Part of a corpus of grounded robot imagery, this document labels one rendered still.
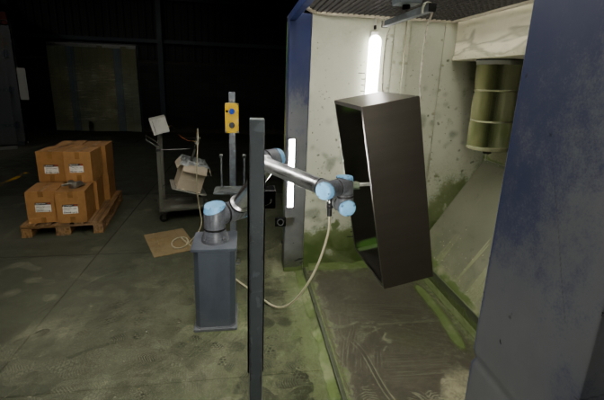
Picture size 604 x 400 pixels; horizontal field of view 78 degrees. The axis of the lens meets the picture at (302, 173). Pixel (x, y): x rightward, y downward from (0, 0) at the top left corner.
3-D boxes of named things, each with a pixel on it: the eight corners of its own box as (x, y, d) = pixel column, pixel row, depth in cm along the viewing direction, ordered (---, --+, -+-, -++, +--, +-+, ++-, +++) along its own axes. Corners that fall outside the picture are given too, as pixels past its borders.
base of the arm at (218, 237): (199, 245, 255) (199, 232, 252) (202, 235, 273) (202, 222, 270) (227, 244, 257) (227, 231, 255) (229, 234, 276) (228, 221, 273)
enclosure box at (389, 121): (395, 238, 305) (379, 91, 271) (433, 276, 248) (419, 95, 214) (354, 248, 300) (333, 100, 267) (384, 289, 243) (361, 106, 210)
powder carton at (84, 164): (78, 173, 471) (75, 146, 463) (103, 173, 477) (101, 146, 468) (66, 182, 435) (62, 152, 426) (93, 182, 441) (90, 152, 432)
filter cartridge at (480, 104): (517, 162, 315) (534, 59, 294) (496, 167, 293) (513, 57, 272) (475, 154, 343) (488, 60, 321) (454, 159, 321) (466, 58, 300)
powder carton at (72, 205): (69, 211, 443) (66, 182, 434) (96, 210, 451) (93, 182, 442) (57, 223, 407) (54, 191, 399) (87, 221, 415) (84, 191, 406)
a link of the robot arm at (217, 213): (199, 226, 262) (199, 202, 258) (219, 220, 274) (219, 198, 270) (211, 233, 252) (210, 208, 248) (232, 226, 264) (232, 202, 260)
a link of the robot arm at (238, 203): (217, 209, 275) (262, 143, 229) (235, 204, 287) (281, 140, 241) (226, 226, 270) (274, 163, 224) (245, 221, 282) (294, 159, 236)
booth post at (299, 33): (281, 262, 369) (288, 15, 313) (299, 262, 372) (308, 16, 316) (283, 271, 352) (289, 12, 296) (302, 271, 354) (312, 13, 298)
